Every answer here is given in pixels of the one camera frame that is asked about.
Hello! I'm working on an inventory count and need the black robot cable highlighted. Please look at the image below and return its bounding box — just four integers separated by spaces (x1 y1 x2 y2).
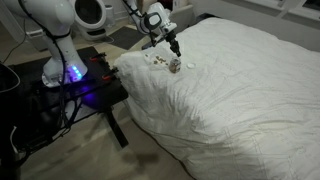
16 0 79 136

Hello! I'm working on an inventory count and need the clear jar with capsules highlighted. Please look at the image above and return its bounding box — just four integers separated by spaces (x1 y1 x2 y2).
168 57 182 75

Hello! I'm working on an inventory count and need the red black clamp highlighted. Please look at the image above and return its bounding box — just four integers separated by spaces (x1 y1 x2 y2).
89 52 108 63
101 66 120 81

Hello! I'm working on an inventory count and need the black robot table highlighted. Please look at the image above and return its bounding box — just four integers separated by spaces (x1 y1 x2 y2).
0 45 130 168

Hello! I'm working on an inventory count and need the white round litter box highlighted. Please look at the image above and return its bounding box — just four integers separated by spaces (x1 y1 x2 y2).
71 0 109 42

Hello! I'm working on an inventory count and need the white quilted duvet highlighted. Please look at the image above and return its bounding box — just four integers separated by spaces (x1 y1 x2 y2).
113 17 320 180

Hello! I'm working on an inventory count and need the white armchair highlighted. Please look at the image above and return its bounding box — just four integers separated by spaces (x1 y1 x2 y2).
168 3 196 34

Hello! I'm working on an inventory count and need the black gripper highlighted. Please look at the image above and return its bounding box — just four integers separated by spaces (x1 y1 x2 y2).
165 30 183 58

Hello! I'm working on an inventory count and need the dark grey ottoman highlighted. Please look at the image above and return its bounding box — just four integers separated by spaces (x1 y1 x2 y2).
195 12 218 25

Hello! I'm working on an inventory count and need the dark floor mat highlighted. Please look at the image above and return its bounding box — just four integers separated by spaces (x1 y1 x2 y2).
105 25 148 51

